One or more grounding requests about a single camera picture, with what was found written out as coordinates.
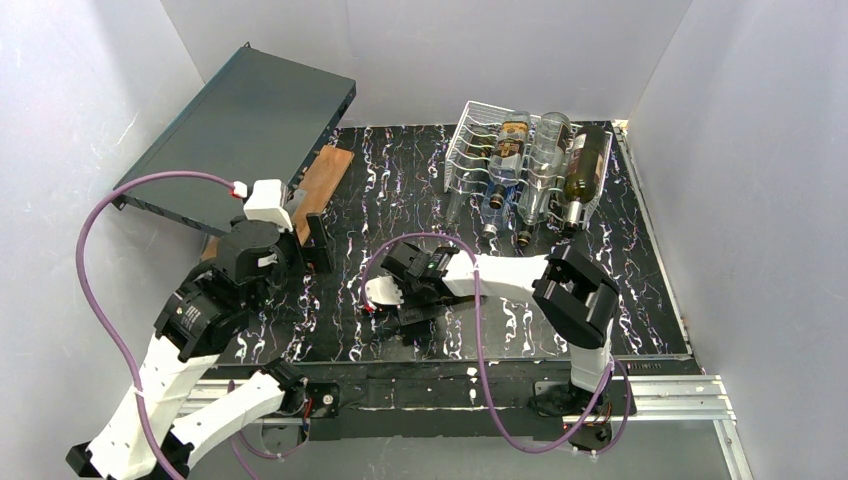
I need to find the blue square glass bottle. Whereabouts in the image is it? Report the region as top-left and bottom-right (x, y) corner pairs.
(480, 178), (521, 240)

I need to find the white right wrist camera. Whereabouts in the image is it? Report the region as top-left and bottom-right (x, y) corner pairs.
(365, 276), (404, 309)

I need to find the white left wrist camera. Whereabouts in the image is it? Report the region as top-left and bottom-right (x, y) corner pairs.
(232, 179), (294, 232)

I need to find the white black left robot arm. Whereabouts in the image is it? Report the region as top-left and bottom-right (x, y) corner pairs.
(66, 207), (335, 479)

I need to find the white wire wine rack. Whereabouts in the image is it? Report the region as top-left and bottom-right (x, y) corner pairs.
(444, 102), (613, 238)

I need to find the brown wooden board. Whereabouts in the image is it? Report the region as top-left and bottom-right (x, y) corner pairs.
(201, 146), (353, 269)

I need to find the dark grey rack server box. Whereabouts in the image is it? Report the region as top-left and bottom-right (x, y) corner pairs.
(108, 42), (358, 238)

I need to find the dark green wine bottle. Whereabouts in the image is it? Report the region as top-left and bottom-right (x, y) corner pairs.
(563, 124), (606, 238)

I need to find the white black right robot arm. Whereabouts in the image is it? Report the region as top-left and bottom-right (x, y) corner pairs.
(364, 242), (619, 392)

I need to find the clear square bottle black cap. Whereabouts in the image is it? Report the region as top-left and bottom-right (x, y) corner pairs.
(488, 111), (531, 188)

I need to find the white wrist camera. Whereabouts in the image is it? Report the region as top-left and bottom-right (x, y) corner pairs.
(232, 179), (294, 232)
(365, 276), (404, 309)

